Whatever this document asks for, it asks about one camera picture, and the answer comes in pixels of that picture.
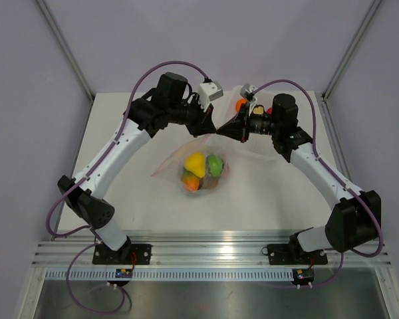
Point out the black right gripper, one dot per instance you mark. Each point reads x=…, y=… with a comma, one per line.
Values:
x=237, y=128

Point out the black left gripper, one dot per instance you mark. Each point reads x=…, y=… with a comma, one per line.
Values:
x=204, y=124

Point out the yellow toy lemon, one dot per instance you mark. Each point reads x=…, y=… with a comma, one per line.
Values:
x=195, y=163

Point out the green toy watermelon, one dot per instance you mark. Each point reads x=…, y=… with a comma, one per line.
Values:
x=215, y=165

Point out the clear zip top bag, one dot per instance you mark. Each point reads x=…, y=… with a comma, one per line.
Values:
x=172, y=168

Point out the orange toy peach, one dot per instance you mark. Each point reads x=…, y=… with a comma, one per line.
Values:
x=190, y=182

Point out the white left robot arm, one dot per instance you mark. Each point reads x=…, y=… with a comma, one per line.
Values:
x=84, y=193

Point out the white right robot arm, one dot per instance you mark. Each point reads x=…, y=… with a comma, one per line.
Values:
x=356, y=214

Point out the orange toy fruit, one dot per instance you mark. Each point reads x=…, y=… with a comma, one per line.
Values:
x=239, y=104

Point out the pale yellow toy pear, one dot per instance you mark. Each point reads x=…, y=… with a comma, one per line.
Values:
x=258, y=110

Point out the brown toy kiwi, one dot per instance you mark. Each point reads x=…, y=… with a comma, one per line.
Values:
x=210, y=183

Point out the right circuit board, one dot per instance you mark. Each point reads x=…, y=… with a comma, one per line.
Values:
x=303, y=276

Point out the circuit board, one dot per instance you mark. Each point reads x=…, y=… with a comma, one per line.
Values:
x=124, y=273
x=303, y=276

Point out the left circuit board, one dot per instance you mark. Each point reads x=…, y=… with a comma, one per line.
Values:
x=124, y=273

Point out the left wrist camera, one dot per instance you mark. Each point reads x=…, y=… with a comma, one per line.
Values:
x=208, y=92

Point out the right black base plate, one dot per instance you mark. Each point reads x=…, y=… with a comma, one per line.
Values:
x=283, y=254

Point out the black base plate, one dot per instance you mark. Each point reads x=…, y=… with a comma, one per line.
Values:
x=139, y=254
x=283, y=254

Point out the white slotted cable duct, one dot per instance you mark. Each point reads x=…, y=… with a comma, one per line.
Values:
x=176, y=274

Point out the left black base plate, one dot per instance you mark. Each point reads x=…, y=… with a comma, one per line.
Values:
x=139, y=254

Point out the aluminium frame rail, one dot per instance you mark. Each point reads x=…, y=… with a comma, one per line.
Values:
x=177, y=249

